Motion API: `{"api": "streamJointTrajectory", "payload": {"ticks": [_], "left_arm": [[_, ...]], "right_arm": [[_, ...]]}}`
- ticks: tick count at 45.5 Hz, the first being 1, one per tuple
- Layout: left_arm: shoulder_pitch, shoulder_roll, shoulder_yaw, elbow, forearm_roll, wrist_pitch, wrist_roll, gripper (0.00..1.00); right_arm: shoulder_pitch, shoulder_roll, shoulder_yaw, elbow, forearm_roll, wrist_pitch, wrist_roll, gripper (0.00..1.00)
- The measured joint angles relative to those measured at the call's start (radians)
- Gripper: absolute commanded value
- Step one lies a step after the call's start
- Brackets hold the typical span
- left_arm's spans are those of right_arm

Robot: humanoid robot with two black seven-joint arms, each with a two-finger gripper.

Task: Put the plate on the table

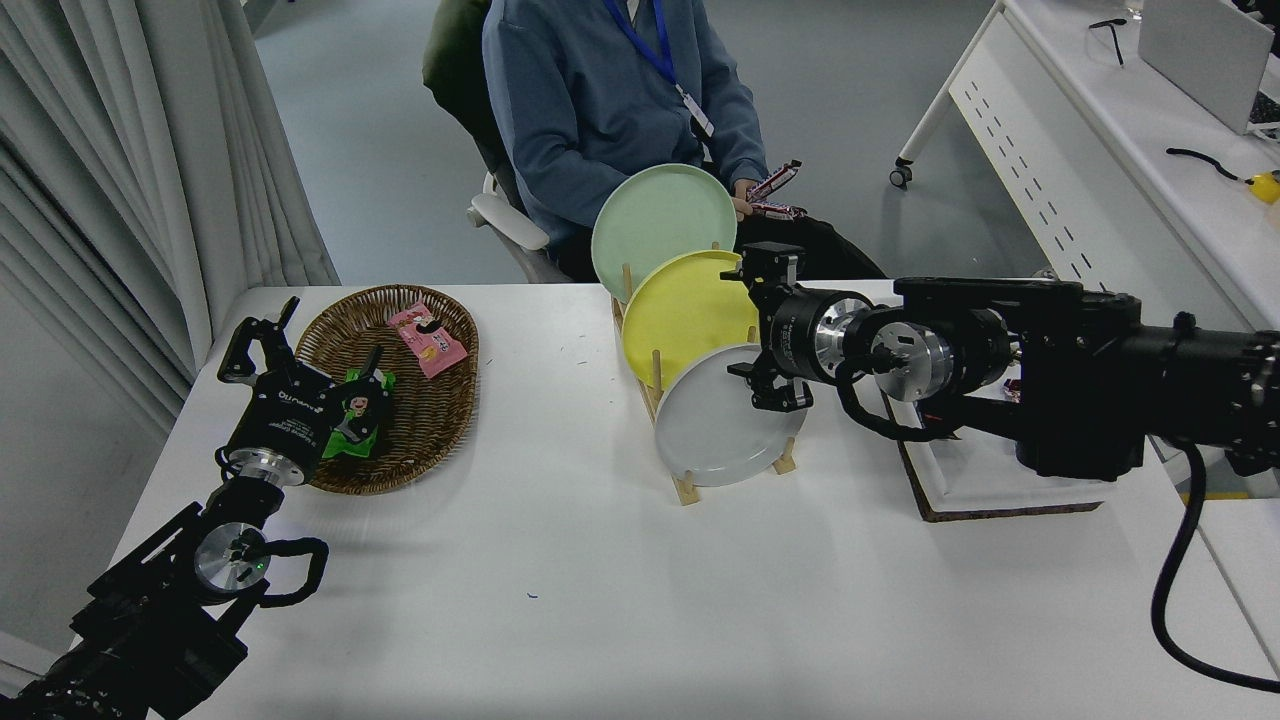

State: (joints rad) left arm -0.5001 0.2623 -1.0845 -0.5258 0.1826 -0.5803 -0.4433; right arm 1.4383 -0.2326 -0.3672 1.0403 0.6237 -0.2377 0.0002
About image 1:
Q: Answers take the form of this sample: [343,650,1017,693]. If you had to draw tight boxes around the black cable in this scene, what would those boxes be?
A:
[1166,147,1253,186]

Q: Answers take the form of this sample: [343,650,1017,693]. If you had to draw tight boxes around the white lined cork tray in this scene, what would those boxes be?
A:
[880,390,1107,523]

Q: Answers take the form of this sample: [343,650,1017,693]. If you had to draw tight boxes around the silver laptop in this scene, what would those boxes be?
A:
[1137,0,1280,138]

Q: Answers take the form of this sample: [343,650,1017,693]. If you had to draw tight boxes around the grey curtain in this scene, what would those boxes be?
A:
[0,0,341,441]

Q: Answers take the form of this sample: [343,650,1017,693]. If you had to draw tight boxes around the blue lanyard with badge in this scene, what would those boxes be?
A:
[603,0,716,139]

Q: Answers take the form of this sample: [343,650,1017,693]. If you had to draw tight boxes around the white perforated desk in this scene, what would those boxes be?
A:
[890,0,1280,501]

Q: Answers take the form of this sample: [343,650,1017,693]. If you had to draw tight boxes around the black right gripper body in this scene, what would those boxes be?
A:
[760,283,833,385]

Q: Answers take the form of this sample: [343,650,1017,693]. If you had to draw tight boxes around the grey plate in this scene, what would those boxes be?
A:
[654,344,809,488]

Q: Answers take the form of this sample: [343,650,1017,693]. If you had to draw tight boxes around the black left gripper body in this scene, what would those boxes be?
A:
[226,368,338,469]

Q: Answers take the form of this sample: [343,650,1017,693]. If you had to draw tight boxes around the pink snack packet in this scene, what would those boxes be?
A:
[388,302,469,380]

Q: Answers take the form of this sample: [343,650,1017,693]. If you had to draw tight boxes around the yellow plate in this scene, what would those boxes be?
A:
[621,250,767,389]

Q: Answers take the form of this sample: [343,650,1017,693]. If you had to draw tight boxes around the black glasses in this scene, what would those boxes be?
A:
[1088,17,1128,68]

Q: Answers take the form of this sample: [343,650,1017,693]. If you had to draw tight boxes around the person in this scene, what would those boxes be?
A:
[482,0,886,283]

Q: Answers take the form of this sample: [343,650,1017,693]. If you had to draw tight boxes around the wooden plate rack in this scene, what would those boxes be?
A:
[610,240,798,507]

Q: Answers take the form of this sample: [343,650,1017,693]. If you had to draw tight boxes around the green snack packet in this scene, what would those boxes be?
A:
[320,368,397,461]

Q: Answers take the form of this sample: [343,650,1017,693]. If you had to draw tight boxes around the brown wicker basket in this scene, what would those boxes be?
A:
[295,284,480,496]

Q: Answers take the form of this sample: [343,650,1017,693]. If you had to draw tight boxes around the pale green plate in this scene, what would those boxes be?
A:
[591,164,738,304]

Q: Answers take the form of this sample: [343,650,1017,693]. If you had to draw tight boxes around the green and white chair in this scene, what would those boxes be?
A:
[421,0,571,285]

